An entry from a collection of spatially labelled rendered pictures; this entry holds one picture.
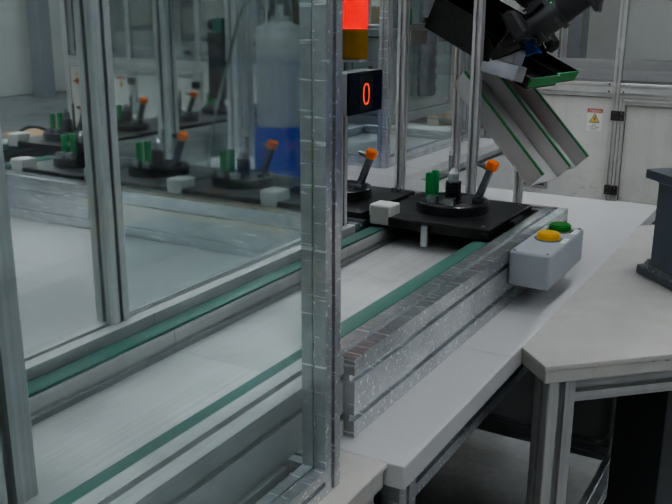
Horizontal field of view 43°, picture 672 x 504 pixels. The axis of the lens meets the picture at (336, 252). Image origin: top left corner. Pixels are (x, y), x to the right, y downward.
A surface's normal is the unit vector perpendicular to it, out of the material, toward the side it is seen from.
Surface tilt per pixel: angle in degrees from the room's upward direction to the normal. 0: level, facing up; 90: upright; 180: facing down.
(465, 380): 0
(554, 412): 90
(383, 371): 90
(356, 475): 0
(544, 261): 90
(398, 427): 0
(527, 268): 90
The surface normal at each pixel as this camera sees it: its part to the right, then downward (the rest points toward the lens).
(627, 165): -0.52, 0.23
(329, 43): 0.87, 0.14
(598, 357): 0.00, -0.96
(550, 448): 0.24, 0.27
